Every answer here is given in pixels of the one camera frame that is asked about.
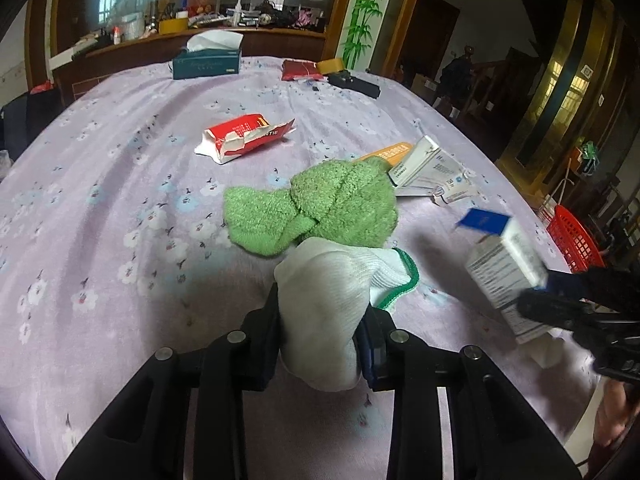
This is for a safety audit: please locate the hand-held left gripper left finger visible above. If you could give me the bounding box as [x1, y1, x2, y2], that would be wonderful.
[55, 282, 281, 480]

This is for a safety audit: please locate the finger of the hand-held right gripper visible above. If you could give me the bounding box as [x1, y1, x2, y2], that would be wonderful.
[542, 264, 640, 306]
[515, 289, 601, 334]

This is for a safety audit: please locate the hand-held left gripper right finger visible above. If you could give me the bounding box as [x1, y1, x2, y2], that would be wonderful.
[357, 307, 583, 480]

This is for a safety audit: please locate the red plastic basket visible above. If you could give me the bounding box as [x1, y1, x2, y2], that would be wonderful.
[546, 205, 606, 273]

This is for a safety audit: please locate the white medicine box blue flap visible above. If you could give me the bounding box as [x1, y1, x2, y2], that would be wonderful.
[452, 207, 549, 309]

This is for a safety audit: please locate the white sock green trim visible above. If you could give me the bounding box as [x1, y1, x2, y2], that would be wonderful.
[274, 237, 420, 393]

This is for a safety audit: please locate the person's right hand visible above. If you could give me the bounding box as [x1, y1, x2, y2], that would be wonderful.
[592, 379, 640, 466]

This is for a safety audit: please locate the white paper leaflet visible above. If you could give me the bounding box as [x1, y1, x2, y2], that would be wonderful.
[501, 304, 568, 367]

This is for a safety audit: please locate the crumpled white medicine box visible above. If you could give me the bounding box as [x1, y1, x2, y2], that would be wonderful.
[431, 170, 478, 207]

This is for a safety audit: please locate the green towel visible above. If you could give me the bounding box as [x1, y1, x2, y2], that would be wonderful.
[223, 159, 399, 259]

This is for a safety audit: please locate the golden pillar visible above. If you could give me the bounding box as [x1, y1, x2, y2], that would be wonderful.
[495, 0, 616, 196]

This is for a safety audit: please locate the long white medicine box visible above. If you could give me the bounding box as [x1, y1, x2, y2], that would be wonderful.
[387, 135, 463, 196]

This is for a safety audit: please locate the orange box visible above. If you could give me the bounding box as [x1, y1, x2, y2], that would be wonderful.
[360, 141, 415, 166]

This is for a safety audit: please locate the purple floral tablecloth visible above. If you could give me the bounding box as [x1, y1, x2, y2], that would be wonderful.
[0, 55, 601, 480]

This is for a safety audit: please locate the torn red box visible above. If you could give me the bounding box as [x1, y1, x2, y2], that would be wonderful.
[194, 114, 296, 165]

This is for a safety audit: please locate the dark hanging jacket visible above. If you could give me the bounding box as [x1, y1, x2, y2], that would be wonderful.
[440, 45, 481, 111]

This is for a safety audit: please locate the cardboard box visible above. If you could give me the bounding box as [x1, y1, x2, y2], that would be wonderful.
[412, 74, 441, 101]

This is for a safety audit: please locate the black device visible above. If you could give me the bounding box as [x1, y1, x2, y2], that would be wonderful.
[327, 71, 382, 99]

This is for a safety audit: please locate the flat red packet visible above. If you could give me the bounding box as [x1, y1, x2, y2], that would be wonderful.
[281, 59, 321, 82]

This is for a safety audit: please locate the teal tissue box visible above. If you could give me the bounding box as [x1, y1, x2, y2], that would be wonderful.
[171, 30, 245, 81]

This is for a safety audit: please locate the wooden door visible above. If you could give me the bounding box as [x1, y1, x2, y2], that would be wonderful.
[400, 0, 461, 81]

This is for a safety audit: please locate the wooden sideboard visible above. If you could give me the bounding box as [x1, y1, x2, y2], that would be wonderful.
[50, 25, 331, 106]

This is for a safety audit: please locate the dark chair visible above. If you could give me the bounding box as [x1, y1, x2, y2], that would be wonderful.
[0, 91, 63, 161]

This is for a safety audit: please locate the bamboo wall painting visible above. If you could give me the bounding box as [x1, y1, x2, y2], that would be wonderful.
[340, 0, 401, 68]

